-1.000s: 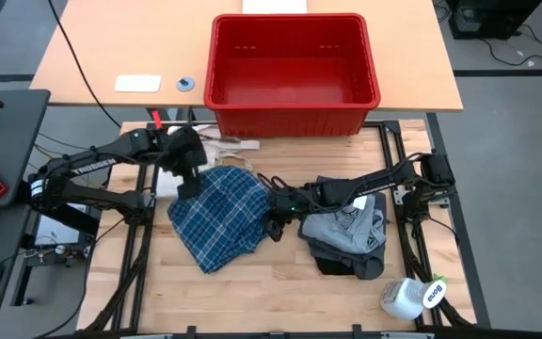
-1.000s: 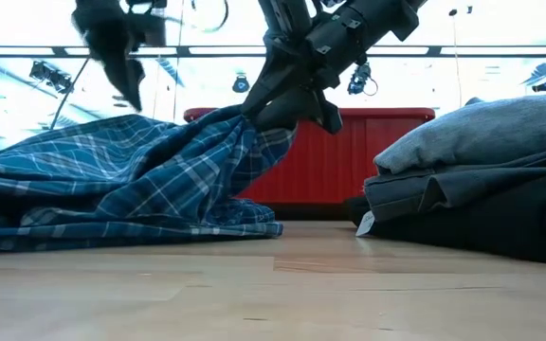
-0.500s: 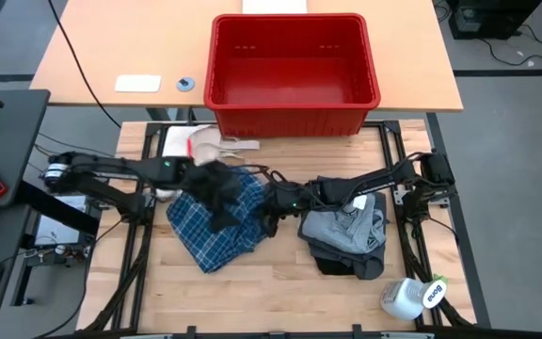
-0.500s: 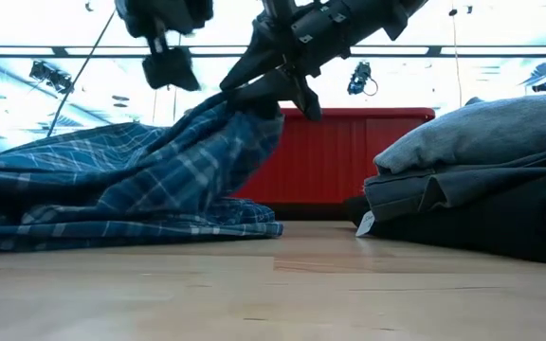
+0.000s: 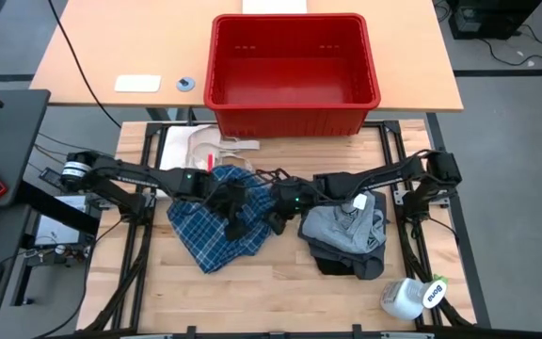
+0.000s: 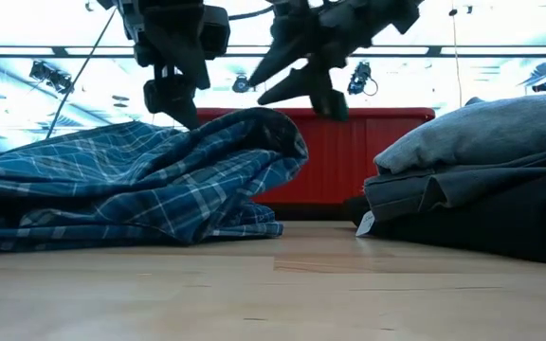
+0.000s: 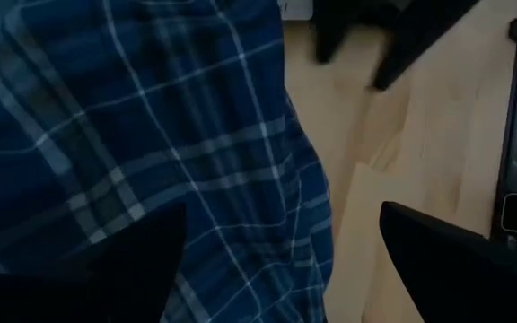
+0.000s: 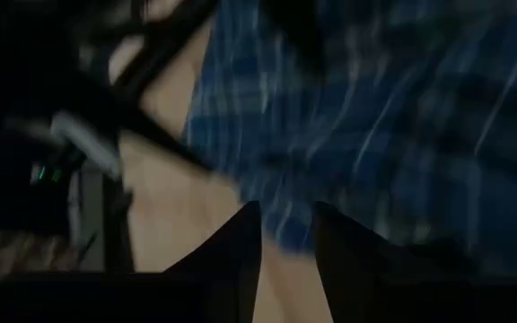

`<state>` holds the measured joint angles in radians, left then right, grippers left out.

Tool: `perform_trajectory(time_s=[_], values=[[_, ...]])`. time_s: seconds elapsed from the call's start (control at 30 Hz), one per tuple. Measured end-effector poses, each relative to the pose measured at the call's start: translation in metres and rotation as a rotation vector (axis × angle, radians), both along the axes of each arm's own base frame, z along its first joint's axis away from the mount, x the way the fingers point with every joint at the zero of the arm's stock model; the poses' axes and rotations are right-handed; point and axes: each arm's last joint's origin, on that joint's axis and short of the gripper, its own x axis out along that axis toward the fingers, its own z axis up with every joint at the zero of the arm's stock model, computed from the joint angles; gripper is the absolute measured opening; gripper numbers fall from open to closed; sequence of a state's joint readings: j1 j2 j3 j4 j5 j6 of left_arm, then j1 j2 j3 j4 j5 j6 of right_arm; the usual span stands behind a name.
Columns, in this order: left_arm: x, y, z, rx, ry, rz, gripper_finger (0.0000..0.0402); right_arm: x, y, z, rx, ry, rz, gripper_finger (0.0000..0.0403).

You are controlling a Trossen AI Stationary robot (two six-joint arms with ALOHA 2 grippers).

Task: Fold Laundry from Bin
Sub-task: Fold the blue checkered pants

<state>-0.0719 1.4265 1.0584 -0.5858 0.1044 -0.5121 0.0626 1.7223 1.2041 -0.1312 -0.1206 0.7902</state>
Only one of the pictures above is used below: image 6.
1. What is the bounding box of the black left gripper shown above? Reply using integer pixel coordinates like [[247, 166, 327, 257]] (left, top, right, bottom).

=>
[[96, 0, 231, 131]]

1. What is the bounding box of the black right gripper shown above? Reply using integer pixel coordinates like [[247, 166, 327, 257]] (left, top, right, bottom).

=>
[[247, 0, 425, 107]]

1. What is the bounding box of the blue plaid shirt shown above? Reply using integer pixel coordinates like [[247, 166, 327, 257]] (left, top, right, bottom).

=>
[[0, 107, 310, 253]]

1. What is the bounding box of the dark grey shirt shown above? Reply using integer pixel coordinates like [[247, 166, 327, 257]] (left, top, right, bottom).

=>
[[355, 146, 546, 238]]

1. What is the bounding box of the light grey garment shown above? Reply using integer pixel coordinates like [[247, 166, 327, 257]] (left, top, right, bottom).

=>
[[373, 92, 546, 176]]

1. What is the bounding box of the black garment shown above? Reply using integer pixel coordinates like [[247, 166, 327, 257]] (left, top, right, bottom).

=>
[[343, 193, 546, 267]]

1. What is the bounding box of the red plastic laundry bin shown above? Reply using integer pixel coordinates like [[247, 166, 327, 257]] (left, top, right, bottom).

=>
[[195, 107, 436, 206]]

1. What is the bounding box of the round black ceiling camera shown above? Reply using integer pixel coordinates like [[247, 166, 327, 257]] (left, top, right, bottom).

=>
[[232, 74, 251, 94]]

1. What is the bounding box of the black looped gripper cable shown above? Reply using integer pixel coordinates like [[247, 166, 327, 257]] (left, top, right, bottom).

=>
[[227, 4, 277, 23]]

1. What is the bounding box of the black hanging ceiling camera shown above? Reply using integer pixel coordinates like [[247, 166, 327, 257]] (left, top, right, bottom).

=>
[[347, 60, 379, 98]]

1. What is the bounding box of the long black cable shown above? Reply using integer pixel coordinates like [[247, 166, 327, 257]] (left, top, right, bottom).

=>
[[45, 9, 117, 141]]

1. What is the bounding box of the yellow hanging cable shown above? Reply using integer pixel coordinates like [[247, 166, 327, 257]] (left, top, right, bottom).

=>
[[448, 8, 464, 109]]

